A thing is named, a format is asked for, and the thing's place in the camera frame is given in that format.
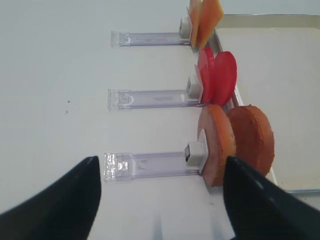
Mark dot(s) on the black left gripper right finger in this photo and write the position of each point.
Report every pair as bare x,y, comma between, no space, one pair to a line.
259,210

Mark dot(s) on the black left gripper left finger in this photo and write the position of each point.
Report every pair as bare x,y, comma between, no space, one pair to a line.
65,210

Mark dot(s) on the white tomato pusher block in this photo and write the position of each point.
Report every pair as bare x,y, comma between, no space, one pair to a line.
194,87

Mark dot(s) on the front red tomato slice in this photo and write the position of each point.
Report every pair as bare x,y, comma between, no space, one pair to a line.
225,77

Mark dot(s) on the red tomato slice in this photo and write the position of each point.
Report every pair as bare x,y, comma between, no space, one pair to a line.
205,65
225,77

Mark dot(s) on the rear red tomato slice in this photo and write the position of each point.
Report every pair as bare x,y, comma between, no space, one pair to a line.
205,65

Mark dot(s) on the white cheese pusher block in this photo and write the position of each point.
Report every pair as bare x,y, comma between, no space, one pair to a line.
185,28

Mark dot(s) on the front orange cheese slice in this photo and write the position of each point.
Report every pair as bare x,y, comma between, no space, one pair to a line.
210,15

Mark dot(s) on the orange cheese slice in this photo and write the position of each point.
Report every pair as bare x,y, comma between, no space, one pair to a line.
210,15
194,12

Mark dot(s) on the rear orange cheese slice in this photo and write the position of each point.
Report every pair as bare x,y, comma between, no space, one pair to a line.
194,12

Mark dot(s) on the rear bun slice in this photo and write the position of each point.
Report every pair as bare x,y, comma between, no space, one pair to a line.
255,142

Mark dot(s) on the bun slice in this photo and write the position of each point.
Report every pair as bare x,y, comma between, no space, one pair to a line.
221,142
255,142

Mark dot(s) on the white bun pusher block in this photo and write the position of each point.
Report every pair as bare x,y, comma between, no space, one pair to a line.
195,154

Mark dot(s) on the front bun slice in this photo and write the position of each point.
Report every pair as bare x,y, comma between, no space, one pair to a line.
221,142

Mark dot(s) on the white serving tray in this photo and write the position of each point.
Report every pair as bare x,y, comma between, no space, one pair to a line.
278,70

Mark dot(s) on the clear bun holder rail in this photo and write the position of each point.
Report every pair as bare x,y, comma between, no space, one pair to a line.
129,166

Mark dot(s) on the clear tomato holder rail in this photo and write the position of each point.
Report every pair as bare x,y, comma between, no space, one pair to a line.
145,99

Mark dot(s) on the clear cheese holder rail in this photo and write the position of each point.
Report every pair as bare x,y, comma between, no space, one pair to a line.
129,39

